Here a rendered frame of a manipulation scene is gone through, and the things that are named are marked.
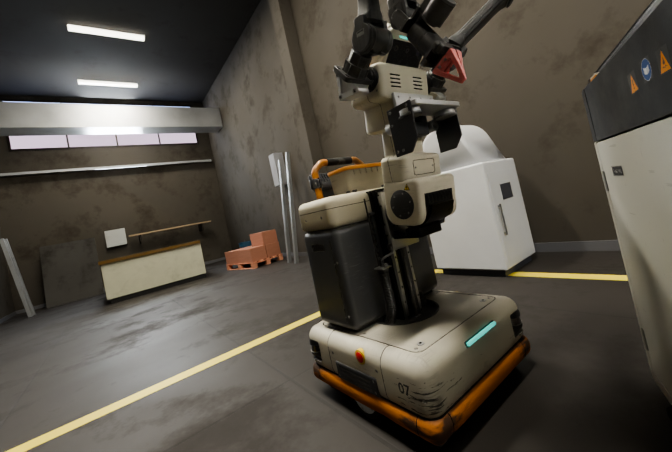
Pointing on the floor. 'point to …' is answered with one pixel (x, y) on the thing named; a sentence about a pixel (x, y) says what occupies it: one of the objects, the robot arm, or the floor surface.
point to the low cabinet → (152, 271)
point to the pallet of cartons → (264, 244)
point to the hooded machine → (481, 210)
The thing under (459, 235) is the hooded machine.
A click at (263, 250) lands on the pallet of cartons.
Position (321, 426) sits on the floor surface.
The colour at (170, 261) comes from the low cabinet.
